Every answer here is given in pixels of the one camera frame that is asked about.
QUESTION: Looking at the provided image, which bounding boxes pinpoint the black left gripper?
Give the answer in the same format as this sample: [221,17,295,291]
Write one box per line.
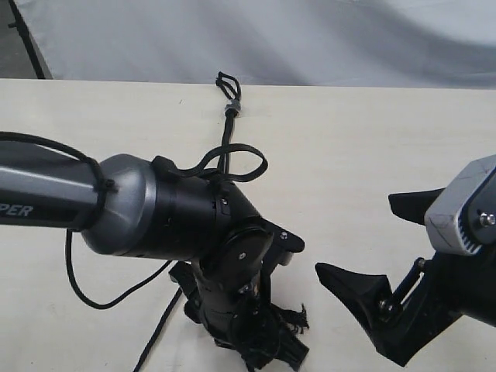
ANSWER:
[169,247,309,370]

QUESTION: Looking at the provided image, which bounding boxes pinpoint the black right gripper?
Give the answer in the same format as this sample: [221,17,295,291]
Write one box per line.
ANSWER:
[315,188,495,367]

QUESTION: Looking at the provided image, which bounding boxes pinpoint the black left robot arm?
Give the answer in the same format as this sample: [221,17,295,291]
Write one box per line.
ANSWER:
[1,132,308,370]

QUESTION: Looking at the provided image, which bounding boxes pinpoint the white backdrop cloth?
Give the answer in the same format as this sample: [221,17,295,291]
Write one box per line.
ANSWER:
[16,1,495,88]

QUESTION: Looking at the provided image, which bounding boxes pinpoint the black backdrop stand pole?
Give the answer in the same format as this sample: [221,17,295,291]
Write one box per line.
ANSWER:
[8,0,46,80]

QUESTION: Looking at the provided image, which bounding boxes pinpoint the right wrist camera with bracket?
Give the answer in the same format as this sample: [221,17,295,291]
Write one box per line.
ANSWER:
[424,155,495,256]

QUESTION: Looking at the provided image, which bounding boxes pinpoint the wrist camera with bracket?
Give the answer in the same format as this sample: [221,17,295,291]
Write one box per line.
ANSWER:
[424,155,495,256]
[261,219,305,272]

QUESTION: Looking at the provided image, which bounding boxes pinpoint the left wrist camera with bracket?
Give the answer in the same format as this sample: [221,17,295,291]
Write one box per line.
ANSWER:
[261,219,305,272]

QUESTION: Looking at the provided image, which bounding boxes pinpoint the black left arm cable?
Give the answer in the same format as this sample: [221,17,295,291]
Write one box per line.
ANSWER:
[0,131,269,310]

